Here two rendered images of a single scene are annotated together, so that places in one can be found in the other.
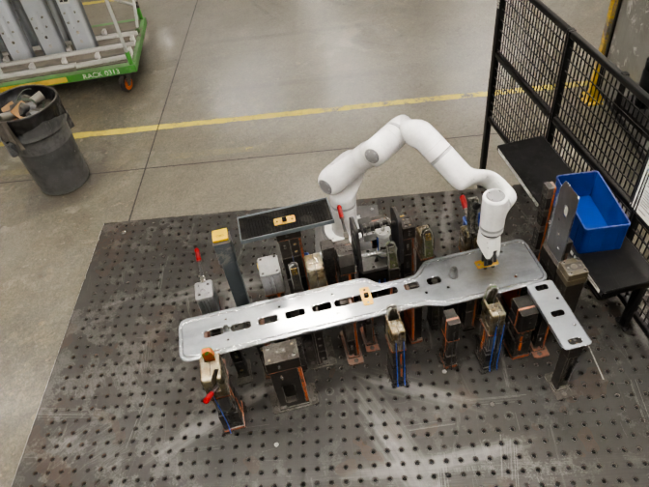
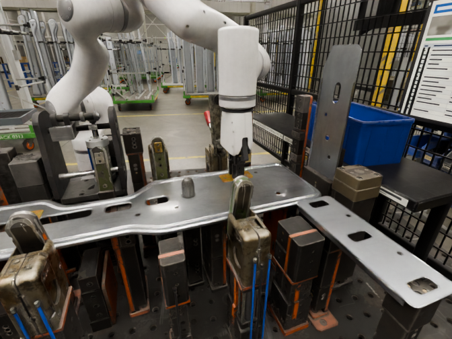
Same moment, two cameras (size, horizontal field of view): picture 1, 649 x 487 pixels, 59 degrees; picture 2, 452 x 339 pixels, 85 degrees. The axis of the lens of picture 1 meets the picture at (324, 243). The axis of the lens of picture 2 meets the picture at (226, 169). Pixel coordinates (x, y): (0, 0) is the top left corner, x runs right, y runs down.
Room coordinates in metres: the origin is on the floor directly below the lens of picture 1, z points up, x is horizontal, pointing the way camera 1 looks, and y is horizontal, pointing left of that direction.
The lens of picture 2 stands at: (0.82, -0.42, 1.32)
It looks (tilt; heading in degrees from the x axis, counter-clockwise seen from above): 25 degrees down; 346
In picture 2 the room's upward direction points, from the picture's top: straight up
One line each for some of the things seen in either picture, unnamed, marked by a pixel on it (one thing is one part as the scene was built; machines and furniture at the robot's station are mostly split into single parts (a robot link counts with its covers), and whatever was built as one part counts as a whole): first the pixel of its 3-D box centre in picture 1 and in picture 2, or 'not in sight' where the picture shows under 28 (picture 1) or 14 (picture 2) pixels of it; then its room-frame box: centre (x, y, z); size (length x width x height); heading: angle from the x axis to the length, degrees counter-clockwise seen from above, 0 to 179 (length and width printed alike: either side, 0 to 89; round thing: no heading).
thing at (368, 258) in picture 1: (378, 261); (97, 191); (1.55, -0.20, 0.94); 0.18 x 0.13 x 0.49; 95
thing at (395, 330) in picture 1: (396, 350); (58, 331); (1.17, -0.20, 0.87); 0.12 x 0.09 x 0.35; 5
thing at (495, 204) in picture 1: (493, 209); (239, 61); (1.38, -0.59, 1.30); 0.09 x 0.08 x 0.13; 134
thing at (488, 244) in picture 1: (490, 239); (237, 127); (1.38, -0.59, 1.16); 0.10 x 0.07 x 0.11; 5
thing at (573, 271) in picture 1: (564, 297); (344, 229); (1.28, -0.87, 0.88); 0.08 x 0.08 x 0.36; 5
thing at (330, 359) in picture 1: (316, 333); not in sight; (1.31, 0.09, 0.84); 0.13 x 0.11 x 0.29; 5
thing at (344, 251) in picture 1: (348, 278); (50, 216); (1.53, -0.07, 0.89); 0.13 x 0.11 x 0.38; 5
